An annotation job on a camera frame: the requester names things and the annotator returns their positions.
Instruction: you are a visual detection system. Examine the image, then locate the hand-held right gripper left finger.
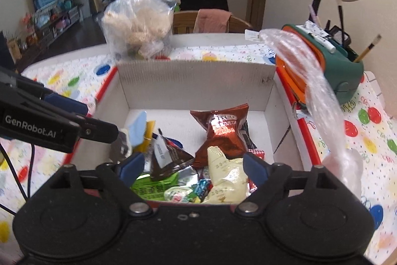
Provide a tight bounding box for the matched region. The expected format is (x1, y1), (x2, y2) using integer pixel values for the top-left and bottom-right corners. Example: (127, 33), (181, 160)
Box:
(46, 152), (154, 217)

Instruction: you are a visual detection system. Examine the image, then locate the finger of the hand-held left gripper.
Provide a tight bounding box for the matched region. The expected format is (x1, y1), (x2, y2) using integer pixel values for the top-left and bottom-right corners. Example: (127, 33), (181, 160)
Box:
(43, 94), (89, 117)
(77, 117), (120, 145)

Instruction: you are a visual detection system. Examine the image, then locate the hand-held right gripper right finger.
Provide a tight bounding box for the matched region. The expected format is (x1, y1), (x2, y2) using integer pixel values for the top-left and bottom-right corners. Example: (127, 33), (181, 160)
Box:
(235, 152), (345, 217)

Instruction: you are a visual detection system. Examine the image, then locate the red checkered snack packet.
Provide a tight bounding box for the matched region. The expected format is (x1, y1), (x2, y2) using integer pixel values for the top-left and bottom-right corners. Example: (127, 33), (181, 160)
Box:
(246, 149), (266, 194)

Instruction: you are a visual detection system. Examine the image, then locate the green snack packet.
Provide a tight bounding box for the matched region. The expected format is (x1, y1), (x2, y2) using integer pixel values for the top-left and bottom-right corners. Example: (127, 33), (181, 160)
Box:
(130, 173), (180, 200)

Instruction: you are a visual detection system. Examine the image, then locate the cream snack packet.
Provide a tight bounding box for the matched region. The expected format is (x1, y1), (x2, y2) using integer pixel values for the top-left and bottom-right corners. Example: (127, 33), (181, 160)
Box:
(201, 145), (250, 204)

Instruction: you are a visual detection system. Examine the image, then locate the small dark brown snack packet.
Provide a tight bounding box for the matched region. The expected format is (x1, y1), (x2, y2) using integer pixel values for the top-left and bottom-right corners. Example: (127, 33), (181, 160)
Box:
(150, 128), (196, 182)

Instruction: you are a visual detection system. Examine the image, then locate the light blue snack packet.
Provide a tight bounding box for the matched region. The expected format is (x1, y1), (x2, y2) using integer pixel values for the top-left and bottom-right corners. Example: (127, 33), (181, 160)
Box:
(126, 111), (148, 148)

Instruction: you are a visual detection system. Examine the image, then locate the large reddish brown snack packet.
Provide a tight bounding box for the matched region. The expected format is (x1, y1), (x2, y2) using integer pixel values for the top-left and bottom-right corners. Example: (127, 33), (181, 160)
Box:
(190, 104), (250, 168)

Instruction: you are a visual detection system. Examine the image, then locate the red cardboard box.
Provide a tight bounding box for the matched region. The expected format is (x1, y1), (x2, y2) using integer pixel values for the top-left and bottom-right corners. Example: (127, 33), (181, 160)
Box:
(62, 61), (323, 213)

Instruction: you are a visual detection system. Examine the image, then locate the plastic bag of puffed snacks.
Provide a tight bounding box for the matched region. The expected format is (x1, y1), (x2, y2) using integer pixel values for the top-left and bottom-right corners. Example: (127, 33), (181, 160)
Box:
(101, 0), (177, 61)

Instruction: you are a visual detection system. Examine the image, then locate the yellow snack packet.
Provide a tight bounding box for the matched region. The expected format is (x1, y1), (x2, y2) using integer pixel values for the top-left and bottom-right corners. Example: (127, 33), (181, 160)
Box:
(139, 120), (156, 154)

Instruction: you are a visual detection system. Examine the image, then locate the silver snack packet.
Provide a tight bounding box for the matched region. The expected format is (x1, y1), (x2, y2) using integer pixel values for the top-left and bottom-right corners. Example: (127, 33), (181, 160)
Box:
(177, 166), (199, 188)

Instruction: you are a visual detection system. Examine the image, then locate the blue wrapped candy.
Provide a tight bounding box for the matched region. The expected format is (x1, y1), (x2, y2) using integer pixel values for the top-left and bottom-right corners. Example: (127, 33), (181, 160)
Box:
(192, 180), (214, 202)

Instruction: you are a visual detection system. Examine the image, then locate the television cabinet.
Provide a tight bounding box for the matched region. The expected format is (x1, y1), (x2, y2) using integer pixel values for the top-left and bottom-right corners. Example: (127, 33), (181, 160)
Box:
(15, 4), (84, 48)

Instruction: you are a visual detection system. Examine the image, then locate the clear plastic bag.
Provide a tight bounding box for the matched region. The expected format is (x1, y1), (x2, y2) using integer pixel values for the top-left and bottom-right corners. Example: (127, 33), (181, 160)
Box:
(259, 28), (363, 197)

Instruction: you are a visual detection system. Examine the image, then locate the balloon print tablecloth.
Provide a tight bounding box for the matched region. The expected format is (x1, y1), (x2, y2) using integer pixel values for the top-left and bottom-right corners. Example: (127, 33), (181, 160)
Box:
(0, 44), (397, 262)

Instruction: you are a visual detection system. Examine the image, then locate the green and orange desk organizer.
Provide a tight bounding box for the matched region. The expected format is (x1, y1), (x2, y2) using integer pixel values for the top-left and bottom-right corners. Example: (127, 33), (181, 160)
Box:
(276, 23), (365, 106)

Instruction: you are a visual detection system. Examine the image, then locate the white printed paper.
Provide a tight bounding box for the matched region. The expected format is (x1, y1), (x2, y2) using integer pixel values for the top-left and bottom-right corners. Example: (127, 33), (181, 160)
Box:
(245, 29), (264, 42)

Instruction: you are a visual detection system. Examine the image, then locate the wooden chair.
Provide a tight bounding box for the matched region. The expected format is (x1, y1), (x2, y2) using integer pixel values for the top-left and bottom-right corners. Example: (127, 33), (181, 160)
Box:
(172, 10), (253, 35)

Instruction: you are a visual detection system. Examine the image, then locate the white marker pen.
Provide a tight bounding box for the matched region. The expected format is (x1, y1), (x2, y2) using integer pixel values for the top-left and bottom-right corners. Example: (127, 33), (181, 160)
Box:
(310, 32), (336, 54)

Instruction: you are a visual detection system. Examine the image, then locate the pink cloth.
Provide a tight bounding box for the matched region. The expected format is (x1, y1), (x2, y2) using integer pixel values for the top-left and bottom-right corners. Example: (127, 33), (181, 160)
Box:
(194, 9), (233, 33)

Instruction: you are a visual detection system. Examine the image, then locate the wooden brush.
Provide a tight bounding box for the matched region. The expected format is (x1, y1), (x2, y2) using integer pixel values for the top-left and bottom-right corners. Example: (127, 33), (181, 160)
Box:
(354, 34), (382, 63)

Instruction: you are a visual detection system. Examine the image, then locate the black cable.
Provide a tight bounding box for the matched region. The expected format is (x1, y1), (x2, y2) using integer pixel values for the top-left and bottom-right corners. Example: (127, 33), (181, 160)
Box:
(0, 141), (35, 216)

